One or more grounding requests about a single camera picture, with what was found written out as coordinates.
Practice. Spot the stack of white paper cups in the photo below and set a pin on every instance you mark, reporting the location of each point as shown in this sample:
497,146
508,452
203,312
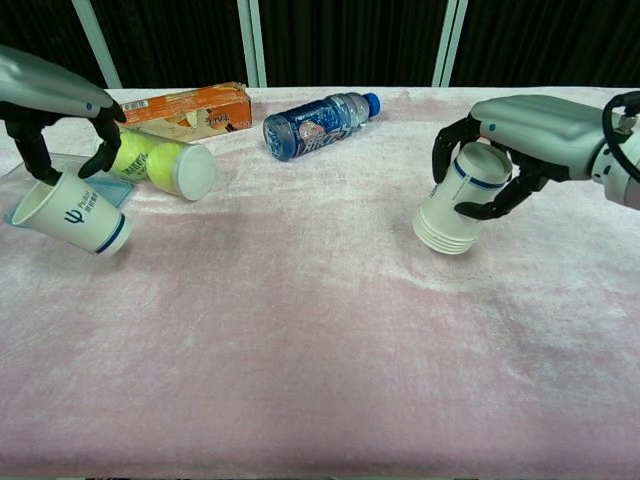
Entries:
460,200

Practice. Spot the clear tennis ball tube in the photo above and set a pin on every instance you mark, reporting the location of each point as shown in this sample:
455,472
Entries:
197,172

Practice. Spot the clear plastic container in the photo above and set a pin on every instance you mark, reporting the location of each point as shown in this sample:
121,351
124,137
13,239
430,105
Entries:
70,162

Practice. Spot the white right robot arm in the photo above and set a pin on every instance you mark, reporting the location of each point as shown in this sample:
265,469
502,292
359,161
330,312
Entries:
620,175

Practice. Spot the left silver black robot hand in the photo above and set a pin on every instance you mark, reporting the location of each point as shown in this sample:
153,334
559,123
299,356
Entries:
45,85

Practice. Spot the pink plush cloth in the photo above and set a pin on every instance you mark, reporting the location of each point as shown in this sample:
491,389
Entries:
320,325

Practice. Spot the pale metal frame post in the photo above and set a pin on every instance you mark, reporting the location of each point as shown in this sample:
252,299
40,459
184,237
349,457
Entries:
252,45
447,45
97,45

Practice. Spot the yellow tennis ball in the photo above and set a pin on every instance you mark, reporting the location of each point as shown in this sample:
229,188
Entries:
131,157
165,167

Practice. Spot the black curtain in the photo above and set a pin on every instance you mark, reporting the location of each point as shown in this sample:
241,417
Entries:
350,40

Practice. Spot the blue labelled water bottle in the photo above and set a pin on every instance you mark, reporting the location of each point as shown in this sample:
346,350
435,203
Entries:
315,130

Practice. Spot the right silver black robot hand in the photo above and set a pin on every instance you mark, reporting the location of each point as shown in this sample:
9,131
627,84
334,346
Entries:
545,130

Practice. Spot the white paper cup blue logo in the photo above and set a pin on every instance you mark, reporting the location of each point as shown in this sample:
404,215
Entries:
75,215

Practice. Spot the orange cardboard box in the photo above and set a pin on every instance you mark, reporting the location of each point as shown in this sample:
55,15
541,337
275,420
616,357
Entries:
200,107

